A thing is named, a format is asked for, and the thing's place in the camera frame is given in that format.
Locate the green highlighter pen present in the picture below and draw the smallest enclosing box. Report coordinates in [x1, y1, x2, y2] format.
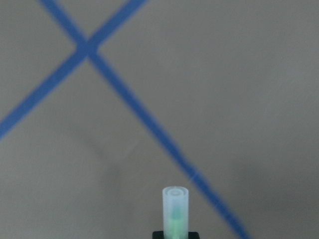
[162, 186, 189, 239]

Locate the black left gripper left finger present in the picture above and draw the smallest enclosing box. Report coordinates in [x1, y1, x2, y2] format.
[152, 231, 164, 239]

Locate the blue tape grid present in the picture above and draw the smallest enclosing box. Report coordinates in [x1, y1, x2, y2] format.
[0, 0, 251, 239]

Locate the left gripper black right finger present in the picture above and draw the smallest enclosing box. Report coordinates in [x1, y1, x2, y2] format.
[188, 232, 200, 239]

